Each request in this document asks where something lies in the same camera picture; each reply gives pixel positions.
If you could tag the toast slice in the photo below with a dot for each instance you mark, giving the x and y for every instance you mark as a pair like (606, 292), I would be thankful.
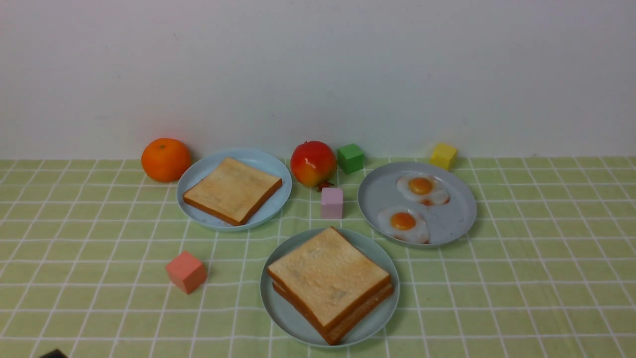
(336, 334)
(233, 191)
(328, 276)

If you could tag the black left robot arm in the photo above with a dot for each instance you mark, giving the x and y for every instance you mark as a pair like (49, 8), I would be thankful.
(56, 353)

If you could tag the red yellow apple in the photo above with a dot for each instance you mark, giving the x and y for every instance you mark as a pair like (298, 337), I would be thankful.
(313, 163)

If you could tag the pink cube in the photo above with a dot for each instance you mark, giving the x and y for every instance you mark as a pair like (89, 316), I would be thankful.
(332, 203)

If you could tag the green cube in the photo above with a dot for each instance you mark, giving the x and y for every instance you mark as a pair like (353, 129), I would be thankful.
(350, 158)

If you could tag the light blue bread plate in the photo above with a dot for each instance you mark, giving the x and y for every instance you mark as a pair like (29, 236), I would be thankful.
(254, 158)

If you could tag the front fried egg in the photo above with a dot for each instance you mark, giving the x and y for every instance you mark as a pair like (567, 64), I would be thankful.
(404, 224)

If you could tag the fried egg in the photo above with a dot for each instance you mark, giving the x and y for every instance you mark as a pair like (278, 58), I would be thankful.
(404, 224)
(423, 189)

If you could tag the rear fried egg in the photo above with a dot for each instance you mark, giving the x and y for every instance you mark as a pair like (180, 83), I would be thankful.
(423, 189)

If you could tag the yellow cube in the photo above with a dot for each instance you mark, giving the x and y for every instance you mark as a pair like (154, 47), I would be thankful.
(444, 156)

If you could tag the grey blue egg plate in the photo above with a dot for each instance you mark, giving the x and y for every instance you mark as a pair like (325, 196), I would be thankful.
(446, 223)

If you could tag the light blue front plate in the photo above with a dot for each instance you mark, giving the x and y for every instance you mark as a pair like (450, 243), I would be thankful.
(294, 324)

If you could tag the orange fruit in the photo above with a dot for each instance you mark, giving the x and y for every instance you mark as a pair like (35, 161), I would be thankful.
(166, 159)

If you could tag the salmon red cube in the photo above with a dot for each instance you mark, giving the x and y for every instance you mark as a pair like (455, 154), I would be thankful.
(186, 272)

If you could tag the green checkered tablecloth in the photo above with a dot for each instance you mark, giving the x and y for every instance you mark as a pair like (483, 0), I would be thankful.
(547, 270)

